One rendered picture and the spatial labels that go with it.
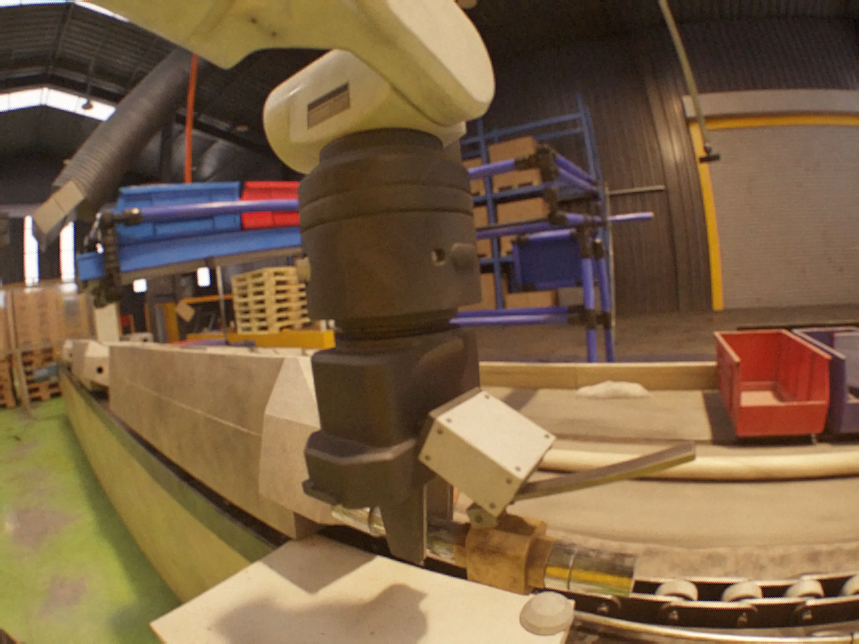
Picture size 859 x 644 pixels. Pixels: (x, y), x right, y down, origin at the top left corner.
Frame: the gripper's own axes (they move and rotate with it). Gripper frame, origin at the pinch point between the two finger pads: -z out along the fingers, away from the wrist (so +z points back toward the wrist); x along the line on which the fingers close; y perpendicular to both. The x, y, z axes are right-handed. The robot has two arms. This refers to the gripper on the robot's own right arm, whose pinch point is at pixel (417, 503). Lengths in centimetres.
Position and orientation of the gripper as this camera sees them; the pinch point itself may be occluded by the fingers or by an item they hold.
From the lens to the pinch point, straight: 23.4
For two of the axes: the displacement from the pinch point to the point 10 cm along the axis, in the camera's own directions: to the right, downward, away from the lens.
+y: -8.2, 0.3, 5.8
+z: -1.0, -9.9, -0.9
